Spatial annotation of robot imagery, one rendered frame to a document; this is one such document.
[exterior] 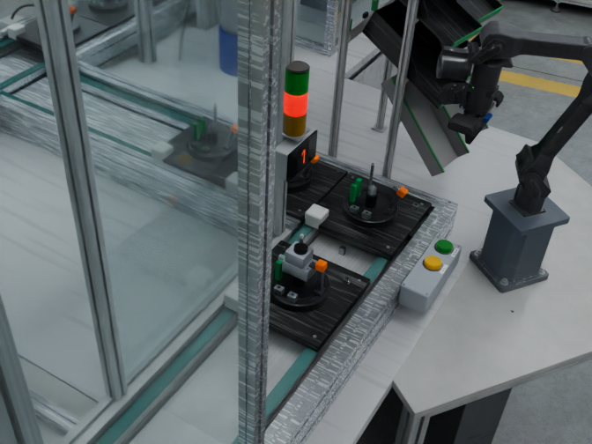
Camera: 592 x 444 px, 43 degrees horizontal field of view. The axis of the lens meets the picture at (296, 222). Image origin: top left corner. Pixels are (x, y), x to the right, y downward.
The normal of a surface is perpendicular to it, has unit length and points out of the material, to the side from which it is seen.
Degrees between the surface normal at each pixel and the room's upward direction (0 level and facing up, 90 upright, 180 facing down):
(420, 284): 0
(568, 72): 0
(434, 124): 45
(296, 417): 0
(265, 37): 90
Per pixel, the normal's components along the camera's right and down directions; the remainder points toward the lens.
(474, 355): 0.05, -0.77
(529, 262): 0.40, 0.60
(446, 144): 0.57, -0.22
